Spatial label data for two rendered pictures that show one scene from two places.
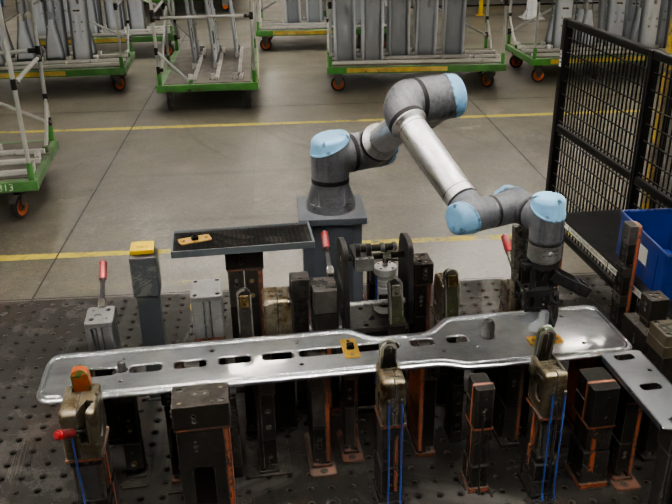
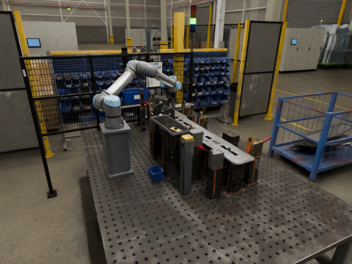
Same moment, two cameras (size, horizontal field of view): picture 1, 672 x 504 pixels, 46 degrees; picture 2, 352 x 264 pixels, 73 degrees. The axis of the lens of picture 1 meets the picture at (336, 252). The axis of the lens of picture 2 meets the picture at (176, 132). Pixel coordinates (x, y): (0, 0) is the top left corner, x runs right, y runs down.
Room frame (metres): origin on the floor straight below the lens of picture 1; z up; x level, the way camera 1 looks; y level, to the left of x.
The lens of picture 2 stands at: (2.43, 1.81, 1.79)
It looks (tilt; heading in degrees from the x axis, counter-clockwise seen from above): 23 degrees down; 249
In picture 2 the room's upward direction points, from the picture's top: 1 degrees clockwise
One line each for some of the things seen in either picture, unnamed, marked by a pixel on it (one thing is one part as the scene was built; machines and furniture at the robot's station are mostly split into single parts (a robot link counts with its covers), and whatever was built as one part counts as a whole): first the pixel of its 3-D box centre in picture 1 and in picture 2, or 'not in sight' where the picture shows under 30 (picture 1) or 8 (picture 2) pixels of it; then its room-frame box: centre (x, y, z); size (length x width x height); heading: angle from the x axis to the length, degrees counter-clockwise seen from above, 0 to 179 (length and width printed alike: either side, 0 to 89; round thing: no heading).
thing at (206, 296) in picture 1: (213, 358); (194, 155); (1.72, 0.32, 0.90); 0.13 x 0.10 x 0.41; 8
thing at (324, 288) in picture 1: (325, 346); not in sight; (1.79, 0.03, 0.89); 0.13 x 0.11 x 0.38; 8
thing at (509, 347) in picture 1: (342, 352); (192, 127); (1.59, -0.01, 1.00); 1.38 x 0.22 x 0.02; 98
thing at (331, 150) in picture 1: (332, 154); (112, 105); (2.27, 0.01, 1.27); 0.13 x 0.12 x 0.14; 117
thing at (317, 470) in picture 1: (318, 406); not in sight; (1.58, 0.05, 0.84); 0.17 x 0.06 x 0.29; 8
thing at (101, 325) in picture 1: (109, 376); (214, 174); (1.68, 0.58, 0.88); 0.11 x 0.10 x 0.36; 8
